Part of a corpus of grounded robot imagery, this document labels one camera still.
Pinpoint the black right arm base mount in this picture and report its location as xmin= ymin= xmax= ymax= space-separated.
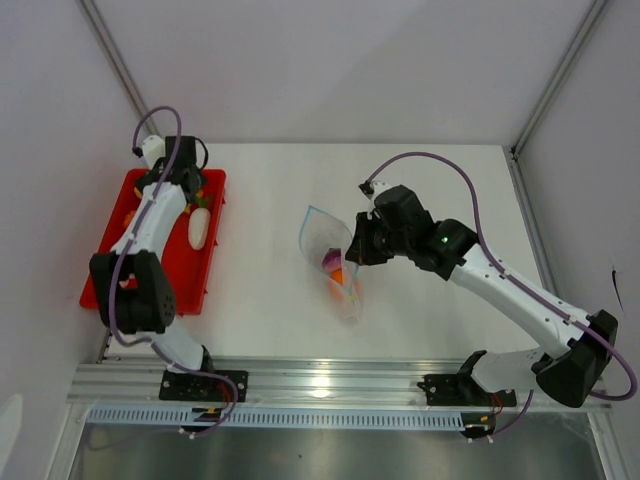
xmin=417 ymin=374 xmax=517 ymax=407

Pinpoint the white slotted cable duct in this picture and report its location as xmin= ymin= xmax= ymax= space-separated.
xmin=87 ymin=405 xmax=464 ymax=432

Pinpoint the yellow toy ginger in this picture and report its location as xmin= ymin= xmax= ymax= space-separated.
xmin=184 ymin=189 xmax=204 ymax=215

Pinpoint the white toy radish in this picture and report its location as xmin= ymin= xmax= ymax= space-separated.
xmin=187 ymin=195 xmax=213 ymax=250

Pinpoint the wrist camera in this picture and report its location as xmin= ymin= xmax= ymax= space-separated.
xmin=358 ymin=180 xmax=391 ymax=212
xmin=140 ymin=135 xmax=165 ymax=170

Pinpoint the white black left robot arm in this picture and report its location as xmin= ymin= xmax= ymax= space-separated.
xmin=89 ymin=136 xmax=217 ymax=400

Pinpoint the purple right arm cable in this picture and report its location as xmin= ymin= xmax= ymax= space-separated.
xmin=357 ymin=151 xmax=639 ymax=444

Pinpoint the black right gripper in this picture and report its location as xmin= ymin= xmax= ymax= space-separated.
xmin=345 ymin=212 xmax=412 ymax=267

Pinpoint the purple toy onion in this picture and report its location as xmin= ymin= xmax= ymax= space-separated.
xmin=322 ymin=248 xmax=343 ymax=274

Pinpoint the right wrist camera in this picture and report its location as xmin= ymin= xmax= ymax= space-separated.
xmin=358 ymin=180 xmax=391 ymax=212

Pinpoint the orange toy carrot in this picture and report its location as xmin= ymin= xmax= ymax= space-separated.
xmin=330 ymin=269 xmax=344 ymax=285

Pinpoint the aluminium frame post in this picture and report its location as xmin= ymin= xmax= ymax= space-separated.
xmin=75 ymin=0 xmax=150 ymax=122
xmin=509 ymin=0 xmax=614 ymax=161

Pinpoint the orange toy fruit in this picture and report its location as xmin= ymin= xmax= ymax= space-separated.
xmin=327 ymin=277 xmax=361 ymax=302

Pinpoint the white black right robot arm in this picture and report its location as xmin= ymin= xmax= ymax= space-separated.
xmin=346 ymin=181 xmax=618 ymax=408

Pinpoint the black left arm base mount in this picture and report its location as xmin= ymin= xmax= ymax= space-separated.
xmin=158 ymin=370 xmax=249 ymax=403

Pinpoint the clear zip top bag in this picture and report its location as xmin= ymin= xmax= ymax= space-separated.
xmin=298 ymin=205 xmax=363 ymax=327

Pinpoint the right aluminium frame post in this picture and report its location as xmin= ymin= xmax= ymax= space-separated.
xmin=509 ymin=0 xmax=614 ymax=161

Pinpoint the left aluminium frame post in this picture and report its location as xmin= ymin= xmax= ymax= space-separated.
xmin=75 ymin=0 xmax=150 ymax=122

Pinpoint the orange toy pumpkin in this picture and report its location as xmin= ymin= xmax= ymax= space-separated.
xmin=123 ymin=210 xmax=136 ymax=228

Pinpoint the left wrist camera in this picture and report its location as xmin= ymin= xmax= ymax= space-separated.
xmin=140 ymin=135 xmax=165 ymax=170

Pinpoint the aluminium table edge rail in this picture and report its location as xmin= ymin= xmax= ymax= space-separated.
xmin=67 ymin=355 xmax=614 ymax=414

